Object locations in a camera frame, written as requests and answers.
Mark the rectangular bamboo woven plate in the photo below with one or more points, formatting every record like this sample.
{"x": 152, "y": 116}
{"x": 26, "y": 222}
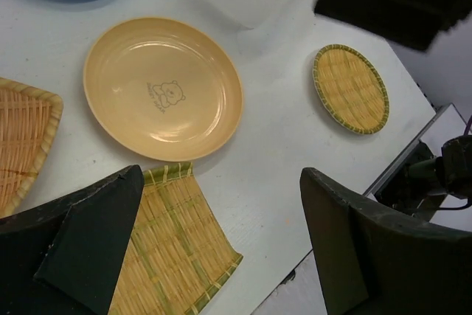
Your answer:
{"x": 178, "y": 257}

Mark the round bamboo woven plate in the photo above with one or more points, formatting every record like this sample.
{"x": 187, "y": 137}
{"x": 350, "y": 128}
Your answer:
{"x": 350, "y": 89}

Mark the orange bear plate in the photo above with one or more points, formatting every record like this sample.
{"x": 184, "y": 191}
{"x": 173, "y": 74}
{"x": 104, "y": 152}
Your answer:
{"x": 163, "y": 89}

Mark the orange woven basket plate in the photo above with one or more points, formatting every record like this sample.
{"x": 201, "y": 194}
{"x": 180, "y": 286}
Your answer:
{"x": 29, "y": 122}

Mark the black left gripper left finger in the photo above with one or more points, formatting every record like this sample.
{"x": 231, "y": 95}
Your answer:
{"x": 65, "y": 256}

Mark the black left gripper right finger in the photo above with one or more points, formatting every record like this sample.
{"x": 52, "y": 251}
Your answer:
{"x": 372, "y": 259}

